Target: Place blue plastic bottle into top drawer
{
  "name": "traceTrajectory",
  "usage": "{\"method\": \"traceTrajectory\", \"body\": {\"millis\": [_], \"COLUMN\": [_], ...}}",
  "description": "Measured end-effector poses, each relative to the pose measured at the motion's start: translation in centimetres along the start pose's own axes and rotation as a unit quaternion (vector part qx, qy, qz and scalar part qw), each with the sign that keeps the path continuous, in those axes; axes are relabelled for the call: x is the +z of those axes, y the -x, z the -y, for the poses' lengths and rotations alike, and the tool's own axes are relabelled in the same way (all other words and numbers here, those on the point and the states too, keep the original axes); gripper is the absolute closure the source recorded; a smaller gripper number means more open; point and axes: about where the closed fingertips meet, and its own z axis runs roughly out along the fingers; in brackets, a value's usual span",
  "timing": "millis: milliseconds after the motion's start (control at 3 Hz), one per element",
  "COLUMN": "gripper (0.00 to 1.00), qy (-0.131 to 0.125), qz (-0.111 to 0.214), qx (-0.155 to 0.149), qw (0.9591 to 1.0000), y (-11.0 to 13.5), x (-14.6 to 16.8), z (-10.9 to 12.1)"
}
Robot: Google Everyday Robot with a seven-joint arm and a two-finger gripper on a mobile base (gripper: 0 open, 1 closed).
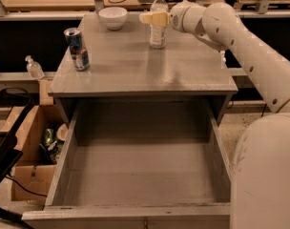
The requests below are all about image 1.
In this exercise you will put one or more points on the clear sanitizer pump bottle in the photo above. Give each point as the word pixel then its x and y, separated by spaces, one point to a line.
pixel 34 68

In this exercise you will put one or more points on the grey wooden cabinet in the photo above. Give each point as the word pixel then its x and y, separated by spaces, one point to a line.
pixel 122 63

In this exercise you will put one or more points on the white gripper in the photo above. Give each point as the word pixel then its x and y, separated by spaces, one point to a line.
pixel 176 18

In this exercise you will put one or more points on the open cardboard box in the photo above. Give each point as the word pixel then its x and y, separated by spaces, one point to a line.
pixel 40 138

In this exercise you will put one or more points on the blue energy drink can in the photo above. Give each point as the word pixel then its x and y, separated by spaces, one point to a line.
pixel 78 51

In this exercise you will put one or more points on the black chair frame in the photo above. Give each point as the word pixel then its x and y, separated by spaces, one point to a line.
pixel 8 140

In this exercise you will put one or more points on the open grey top drawer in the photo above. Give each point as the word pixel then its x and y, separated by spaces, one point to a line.
pixel 139 165

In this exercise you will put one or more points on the small white pump bottle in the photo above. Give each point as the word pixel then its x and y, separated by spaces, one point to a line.
pixel 223 59

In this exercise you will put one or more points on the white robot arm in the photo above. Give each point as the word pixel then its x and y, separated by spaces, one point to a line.
pixel 260 187

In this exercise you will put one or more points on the white ceramic bowl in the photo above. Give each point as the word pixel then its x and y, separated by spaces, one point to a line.
pixel 113 17

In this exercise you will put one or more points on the clear plastic water bottle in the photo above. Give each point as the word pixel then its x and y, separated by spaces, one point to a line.
pixel 158 33

